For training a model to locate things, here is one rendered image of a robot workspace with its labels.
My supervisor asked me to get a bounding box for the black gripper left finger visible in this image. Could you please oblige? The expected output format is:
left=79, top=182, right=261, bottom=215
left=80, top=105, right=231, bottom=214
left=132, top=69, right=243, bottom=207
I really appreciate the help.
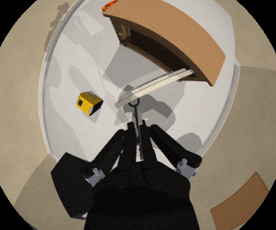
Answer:
left=80, top=113, right=138, bottom=191

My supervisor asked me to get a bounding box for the yellow tape measure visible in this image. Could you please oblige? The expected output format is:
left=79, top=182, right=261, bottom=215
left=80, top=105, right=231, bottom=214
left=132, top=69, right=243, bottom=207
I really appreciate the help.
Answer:
left=77, top=91, right=103, bottom=116

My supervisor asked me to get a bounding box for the orange spirit level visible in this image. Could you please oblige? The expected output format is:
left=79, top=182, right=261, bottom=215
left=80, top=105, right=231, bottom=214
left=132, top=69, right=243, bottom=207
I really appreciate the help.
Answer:
left=102, top=0, right=118, bottom=11

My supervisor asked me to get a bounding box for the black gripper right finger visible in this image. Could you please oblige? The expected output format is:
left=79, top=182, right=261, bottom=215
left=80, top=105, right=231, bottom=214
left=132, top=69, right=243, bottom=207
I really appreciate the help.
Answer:
left=138, top=112, right=202, bottom=188

